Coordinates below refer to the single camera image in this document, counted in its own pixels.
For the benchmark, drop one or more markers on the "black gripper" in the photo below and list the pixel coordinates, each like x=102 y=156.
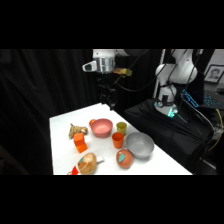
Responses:
x=106 y=90

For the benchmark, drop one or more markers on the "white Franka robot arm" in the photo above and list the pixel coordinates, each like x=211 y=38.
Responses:
x=175 y=71

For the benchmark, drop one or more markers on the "pink bowl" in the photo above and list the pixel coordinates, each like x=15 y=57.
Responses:
x=101 y=127

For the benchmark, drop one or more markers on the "grey bowl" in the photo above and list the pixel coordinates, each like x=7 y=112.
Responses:
x=140 y=145

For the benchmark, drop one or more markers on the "yellow-green cup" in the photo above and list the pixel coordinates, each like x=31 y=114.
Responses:
x=121 y=128

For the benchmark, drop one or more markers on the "orange cup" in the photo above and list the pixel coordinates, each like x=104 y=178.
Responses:
x=118 y=140

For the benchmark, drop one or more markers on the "orange block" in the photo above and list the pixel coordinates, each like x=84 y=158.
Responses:
x=80 y=141

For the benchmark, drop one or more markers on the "black cloth-covered stand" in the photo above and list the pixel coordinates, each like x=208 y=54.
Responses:
x=160 y=130

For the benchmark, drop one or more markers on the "orange ball with teal patch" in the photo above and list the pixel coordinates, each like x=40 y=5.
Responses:
x=125 y=159

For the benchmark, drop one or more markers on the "small green light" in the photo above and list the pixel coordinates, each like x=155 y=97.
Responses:
x=172 y=113

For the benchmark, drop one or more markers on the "black curtain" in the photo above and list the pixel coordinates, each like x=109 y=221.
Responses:
x=36 y=100

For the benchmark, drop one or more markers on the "blue-lit device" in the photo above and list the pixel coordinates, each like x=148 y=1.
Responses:
x=189 y=98

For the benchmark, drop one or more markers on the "teal-lit keyboard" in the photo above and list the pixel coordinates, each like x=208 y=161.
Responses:
x=212 y=100

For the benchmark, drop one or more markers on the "framed picture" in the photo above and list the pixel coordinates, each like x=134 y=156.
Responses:
x=214 y=73

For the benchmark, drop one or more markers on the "yellowish wrist camera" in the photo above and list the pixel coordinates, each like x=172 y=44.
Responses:
x=122 y=71

